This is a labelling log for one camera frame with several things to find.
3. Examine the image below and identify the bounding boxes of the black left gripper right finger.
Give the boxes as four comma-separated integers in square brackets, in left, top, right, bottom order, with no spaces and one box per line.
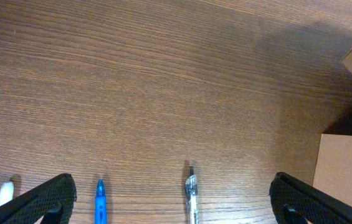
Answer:
[269,172,352,224]

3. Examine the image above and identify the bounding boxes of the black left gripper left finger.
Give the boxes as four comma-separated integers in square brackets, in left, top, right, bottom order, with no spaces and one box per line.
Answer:
[0,173,77,224]

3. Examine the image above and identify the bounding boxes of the white black marker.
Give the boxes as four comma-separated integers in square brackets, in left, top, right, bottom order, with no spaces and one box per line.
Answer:
[0,181,14,206]

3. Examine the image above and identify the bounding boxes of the blue pen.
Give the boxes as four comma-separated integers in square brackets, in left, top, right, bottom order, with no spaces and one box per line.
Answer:
[95,179,107,224]

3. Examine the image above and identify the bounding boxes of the black clear pen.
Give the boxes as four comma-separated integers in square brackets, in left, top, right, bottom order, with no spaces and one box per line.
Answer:
[184,166,199,224]

